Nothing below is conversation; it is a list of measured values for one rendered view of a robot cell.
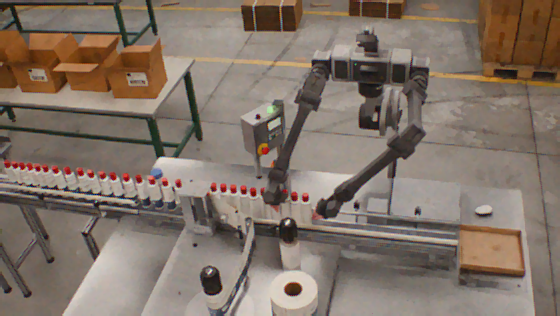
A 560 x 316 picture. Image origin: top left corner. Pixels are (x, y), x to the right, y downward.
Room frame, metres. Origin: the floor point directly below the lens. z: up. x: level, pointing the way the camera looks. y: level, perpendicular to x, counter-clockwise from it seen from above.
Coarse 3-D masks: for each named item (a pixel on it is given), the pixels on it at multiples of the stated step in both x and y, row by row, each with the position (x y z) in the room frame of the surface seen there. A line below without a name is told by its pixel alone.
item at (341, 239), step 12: (144, 216) 2.18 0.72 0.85; (168, 216) 2.13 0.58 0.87; (180, 216) 2.12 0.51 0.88; (264, 228) 1.97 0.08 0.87; (396, 228) 1.86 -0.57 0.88; (408, 228) 1.85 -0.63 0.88; (324, 240) 1.87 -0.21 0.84; (336, 240) 1.86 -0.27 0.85; (348, 240) 1.84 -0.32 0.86; (360, 240) 1.82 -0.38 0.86; (372, 240) 1.80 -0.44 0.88; (384, 240) 1.79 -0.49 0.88; (444, 252) 1.69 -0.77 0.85
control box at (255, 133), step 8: (264, 104) 2.17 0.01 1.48; (256, 112) 2.11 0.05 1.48; (264, 112) 2.10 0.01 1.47; (280, 112) 2.10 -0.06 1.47; (248, 120) 2.05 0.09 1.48; (256, 120) 2.05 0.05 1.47; (264, 120) 2.05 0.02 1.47; (248, 128) 2.04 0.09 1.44; (256, 128) 2.02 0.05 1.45; (264, 128) 2.04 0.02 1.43; (248, 136) 2.05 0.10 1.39; (256, 136) 2.01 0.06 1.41; (264, 136) 2.04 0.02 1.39; (280, 136) 2.09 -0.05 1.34; (248, 144) 2.06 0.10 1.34; (256, 144) 2.02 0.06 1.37; (264, 144) 2.03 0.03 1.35; (272, 144) 2.06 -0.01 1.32; (248, 152) 2.06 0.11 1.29; (256, 152) 2.02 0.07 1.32
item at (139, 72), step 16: (128, 48) 3.87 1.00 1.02; (144, 48) 3.83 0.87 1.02; (160, 48) 3.71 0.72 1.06; (112, 64) 3.66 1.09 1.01; (128, 64) 3.80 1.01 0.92; (144, 64) 3.77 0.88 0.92; (160, 64) 3.67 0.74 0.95; (112, 80) 3.55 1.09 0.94; (128, 80) 3.52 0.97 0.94; (144, 80) 3.49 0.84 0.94; (160, 80) 3.61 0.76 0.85; (128, 96) 3.53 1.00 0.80; (144, 96) 3.50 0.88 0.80
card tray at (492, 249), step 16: (464, 224) 1.84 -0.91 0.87; (464, 240) 1.76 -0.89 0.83; (480, 240) 1.75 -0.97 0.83; (496, 240) 1.74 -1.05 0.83; (512, 240) 1.72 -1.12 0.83; (464, 256) 1.66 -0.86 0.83; (480, 256) 1.65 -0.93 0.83; (496, 256) 1.64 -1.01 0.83; (512, 256) 1.62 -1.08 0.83; (496, 272) 1.54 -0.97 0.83; (512, 272) 1.52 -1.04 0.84
